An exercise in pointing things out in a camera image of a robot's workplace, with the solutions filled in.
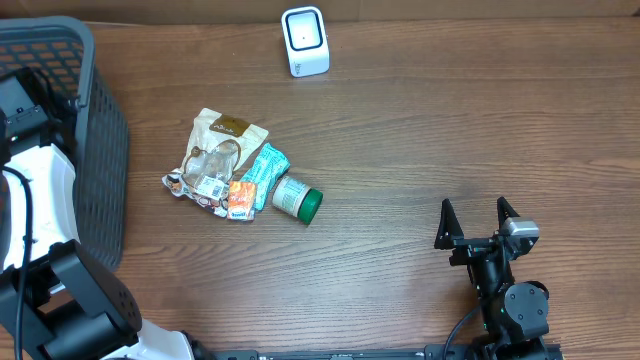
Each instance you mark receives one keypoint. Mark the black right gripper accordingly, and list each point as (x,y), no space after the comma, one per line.
(470,248)

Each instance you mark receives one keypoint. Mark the green lid white jar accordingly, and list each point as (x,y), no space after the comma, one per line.
(297,199)

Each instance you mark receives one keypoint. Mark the teal snack packet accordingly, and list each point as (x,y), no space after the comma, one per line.
(268,167)

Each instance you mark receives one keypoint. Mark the orange snack packet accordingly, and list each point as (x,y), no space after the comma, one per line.
(241,200)

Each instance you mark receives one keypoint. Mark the beige Pantree snack bag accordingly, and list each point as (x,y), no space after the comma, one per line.
(218,146)

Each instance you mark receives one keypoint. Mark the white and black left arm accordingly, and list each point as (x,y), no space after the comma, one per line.
(57,301)

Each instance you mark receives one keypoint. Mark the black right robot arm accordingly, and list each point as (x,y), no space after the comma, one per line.
(514,314)

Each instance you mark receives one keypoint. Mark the white barcode scanner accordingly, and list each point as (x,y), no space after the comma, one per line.
(306,41)

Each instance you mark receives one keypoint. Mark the dark grey plastic basket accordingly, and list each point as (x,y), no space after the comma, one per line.
(64,49)

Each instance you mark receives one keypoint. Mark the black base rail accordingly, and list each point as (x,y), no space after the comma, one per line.
(429,352)

